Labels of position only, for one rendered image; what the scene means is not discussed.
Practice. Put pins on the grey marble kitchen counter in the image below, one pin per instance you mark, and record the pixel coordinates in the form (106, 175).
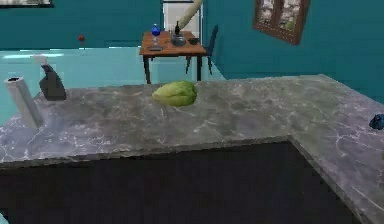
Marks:
(186, 133)

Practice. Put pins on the brown wooden dining table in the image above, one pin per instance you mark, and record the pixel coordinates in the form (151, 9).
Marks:
(171, 48)

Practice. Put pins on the green lettuce head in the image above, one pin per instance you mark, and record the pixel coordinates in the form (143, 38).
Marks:
(176, 93)

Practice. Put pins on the dark blue chair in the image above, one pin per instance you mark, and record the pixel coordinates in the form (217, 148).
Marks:
(208, 46)

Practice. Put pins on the dark small bowl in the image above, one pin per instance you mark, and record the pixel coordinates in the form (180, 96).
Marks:
(193, 41)

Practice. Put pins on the grey metal pot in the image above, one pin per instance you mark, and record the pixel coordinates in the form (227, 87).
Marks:
(178, 40)

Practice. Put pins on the dark flat plate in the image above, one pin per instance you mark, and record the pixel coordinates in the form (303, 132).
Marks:
(155, 48)

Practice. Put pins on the dark wine bottle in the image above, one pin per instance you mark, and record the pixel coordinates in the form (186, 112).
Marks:
(177, 29)

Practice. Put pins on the blue wine glass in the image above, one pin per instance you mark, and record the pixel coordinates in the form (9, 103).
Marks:
(155, 32)

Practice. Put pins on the white room door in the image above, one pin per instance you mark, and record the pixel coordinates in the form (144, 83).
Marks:
(181, 16)

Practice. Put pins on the brown framed window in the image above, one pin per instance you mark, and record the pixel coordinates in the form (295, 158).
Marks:
(281, 18)

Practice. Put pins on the white paper towel roll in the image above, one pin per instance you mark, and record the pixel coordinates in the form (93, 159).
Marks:
(24, 101)

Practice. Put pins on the dark blue round object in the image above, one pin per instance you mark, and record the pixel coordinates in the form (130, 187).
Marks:
(377, 122)

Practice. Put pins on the dark framed wall picture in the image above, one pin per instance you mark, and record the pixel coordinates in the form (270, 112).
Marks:
(25, 3)

